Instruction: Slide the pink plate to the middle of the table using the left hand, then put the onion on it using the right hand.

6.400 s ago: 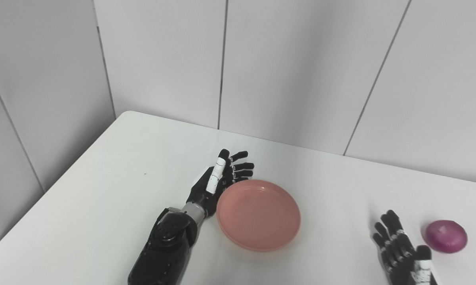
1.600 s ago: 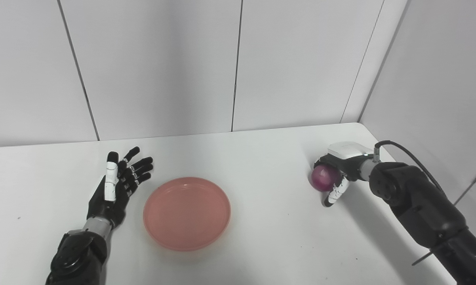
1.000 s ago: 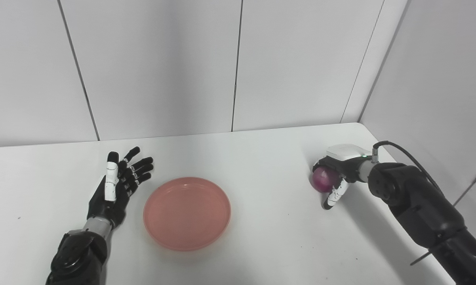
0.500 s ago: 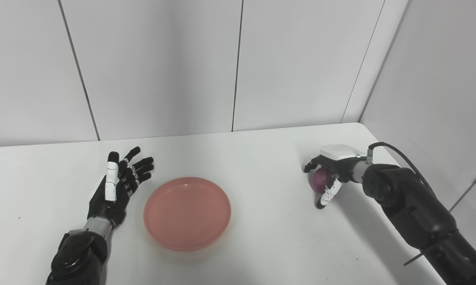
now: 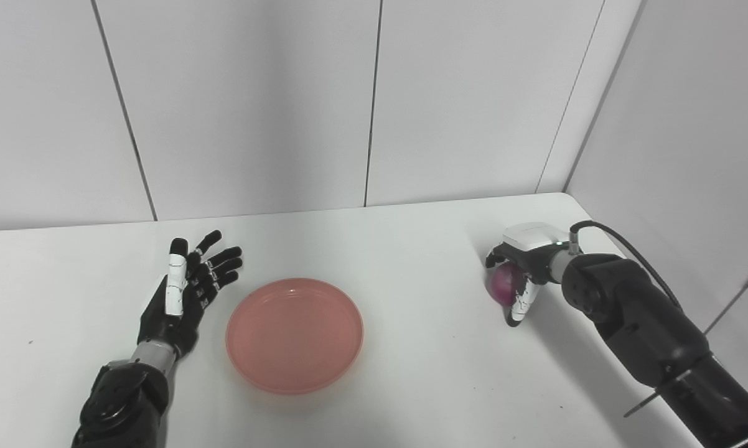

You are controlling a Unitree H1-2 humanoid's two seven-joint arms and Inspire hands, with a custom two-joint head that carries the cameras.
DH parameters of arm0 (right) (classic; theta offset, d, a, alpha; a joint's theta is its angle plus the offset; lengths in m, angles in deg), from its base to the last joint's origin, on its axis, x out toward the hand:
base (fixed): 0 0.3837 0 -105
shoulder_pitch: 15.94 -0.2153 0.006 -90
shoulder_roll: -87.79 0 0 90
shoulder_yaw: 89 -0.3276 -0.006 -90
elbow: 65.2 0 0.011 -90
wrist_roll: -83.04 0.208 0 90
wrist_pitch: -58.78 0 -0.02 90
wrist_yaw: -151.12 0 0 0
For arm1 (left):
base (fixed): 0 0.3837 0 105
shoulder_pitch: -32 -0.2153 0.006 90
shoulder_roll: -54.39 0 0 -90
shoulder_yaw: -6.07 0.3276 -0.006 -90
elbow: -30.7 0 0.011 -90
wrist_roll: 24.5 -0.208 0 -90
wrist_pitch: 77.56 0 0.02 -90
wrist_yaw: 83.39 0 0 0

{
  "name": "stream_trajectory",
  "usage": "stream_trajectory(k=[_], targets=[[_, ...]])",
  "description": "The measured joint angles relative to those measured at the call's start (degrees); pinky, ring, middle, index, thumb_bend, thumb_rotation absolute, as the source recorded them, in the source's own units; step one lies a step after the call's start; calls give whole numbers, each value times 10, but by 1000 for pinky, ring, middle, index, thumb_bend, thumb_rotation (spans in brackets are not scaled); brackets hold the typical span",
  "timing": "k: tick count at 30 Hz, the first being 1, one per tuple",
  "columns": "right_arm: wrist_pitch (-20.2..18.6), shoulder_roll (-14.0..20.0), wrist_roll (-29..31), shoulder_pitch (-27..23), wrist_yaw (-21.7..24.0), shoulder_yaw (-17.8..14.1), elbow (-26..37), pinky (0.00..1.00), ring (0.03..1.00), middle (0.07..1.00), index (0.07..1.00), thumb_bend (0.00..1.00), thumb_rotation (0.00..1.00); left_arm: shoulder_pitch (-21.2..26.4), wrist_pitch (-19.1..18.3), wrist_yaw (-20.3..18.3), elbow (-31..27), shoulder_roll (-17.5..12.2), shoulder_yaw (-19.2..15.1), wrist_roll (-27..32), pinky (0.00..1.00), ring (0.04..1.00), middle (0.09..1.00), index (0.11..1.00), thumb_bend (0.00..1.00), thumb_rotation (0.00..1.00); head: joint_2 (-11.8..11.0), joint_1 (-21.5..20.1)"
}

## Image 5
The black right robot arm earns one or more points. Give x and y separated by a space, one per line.
648 323

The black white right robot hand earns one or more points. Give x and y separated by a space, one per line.
532 242

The purple red onion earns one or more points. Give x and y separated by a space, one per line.
504 285

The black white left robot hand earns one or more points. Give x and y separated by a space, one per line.
168 326

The pink round plate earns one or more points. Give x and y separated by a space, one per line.
294 336

